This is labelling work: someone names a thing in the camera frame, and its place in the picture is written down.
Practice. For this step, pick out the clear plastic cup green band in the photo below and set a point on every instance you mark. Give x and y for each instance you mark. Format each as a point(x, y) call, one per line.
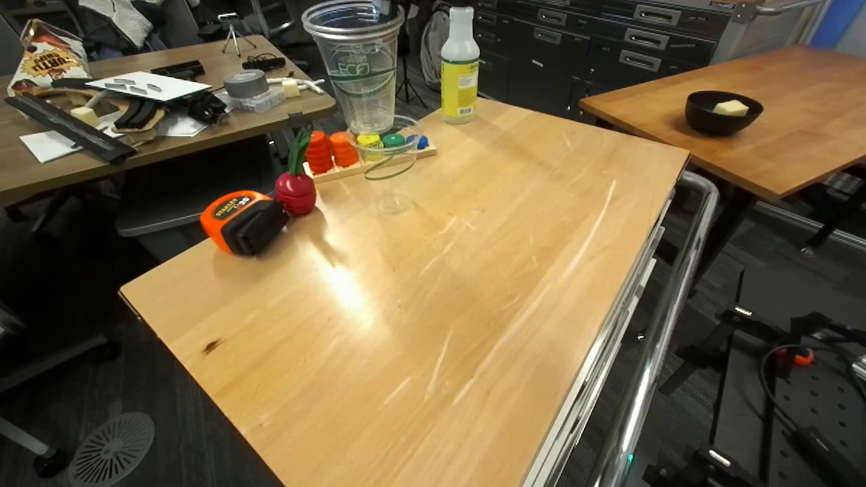
point(360, 72)

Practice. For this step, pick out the green peg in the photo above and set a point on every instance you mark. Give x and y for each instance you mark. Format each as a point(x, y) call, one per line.
point(394, 140)

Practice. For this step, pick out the yellow peg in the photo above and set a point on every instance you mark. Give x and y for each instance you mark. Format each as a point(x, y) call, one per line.
point(368, 141)

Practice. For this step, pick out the wooden peg toy tray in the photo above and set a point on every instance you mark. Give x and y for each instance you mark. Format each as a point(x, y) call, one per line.
point(376, 163)

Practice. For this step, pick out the red toy radish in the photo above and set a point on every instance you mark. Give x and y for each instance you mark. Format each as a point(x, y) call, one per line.
point(295, 187)

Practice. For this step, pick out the red orange peg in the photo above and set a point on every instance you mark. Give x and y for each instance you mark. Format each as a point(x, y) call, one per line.
point(318, 154)

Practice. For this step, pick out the orange black tape measure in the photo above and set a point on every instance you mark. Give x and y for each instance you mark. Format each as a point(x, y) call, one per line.
point(241, 222)

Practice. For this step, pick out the yellow label spray bottle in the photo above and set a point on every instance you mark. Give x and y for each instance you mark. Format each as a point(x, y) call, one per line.
point(457, 65)

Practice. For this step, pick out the grey tape roll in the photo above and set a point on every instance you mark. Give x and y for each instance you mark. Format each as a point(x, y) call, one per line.
point(246, 83)

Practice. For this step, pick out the black bowl with food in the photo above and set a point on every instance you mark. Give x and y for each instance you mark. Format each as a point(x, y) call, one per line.
point(718, 113)

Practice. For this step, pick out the white paper sheet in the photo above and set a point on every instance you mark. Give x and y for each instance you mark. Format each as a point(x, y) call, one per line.
point(147, 84)

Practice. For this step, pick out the black keyboard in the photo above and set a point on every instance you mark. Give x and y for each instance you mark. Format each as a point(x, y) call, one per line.
point(103, 146)

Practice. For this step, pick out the snack bag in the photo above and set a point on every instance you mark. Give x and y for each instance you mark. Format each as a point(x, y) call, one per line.
point(47, 56)

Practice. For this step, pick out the steel tool cart handle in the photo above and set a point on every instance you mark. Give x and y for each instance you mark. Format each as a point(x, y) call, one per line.
point(618, 455)

